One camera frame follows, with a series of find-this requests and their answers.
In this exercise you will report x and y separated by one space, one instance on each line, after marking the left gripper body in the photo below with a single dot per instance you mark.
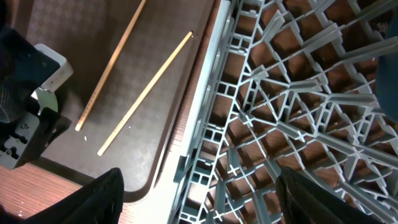
25 134

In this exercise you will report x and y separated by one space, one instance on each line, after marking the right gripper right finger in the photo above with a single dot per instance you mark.
303 201

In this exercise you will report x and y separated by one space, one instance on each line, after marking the grey dishwasher rack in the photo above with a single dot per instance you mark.
287 84

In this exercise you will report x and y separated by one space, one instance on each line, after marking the dark brown serving tray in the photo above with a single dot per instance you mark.
86 33

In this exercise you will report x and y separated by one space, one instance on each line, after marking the wooden chopstick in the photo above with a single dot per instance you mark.
143 94
109 66

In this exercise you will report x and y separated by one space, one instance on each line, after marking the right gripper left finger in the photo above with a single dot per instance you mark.
101 201

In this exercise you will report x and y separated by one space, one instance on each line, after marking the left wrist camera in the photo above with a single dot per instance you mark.
31 66

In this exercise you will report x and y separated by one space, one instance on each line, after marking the dark blue plate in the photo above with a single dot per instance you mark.
386 85

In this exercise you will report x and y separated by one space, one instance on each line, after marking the left wooden chopstick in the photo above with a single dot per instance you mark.
109 66

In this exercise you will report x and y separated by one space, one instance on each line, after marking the right wooden chopstick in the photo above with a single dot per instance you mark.
143 94

